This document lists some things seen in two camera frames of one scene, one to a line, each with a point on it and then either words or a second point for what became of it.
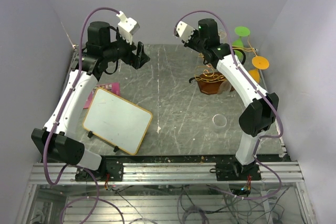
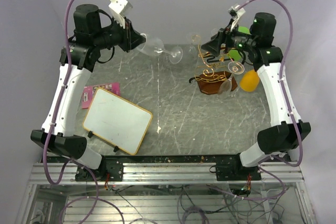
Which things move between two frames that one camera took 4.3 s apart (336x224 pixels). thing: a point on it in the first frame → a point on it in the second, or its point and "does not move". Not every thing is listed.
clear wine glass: [219, 122] → [154, 46]
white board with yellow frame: [117, 121] does not move
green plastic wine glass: [240, 31] does not move
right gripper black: [188, 43] → [213, 46]
